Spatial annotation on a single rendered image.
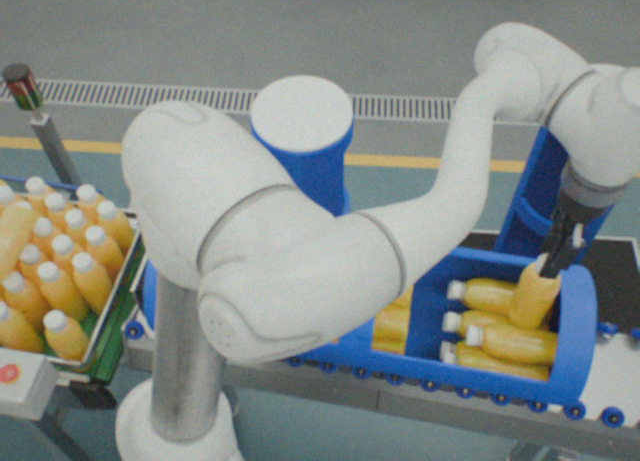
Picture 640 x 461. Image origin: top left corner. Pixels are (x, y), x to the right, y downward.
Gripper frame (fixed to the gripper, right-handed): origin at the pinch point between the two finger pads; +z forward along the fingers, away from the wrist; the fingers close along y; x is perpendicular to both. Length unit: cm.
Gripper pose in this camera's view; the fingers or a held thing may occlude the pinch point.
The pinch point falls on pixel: (551, 256)
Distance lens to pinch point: 129.8
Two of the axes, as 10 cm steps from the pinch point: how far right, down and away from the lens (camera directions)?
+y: 1.9, -8.1, 5.6
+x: -9.8, -1.5, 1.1
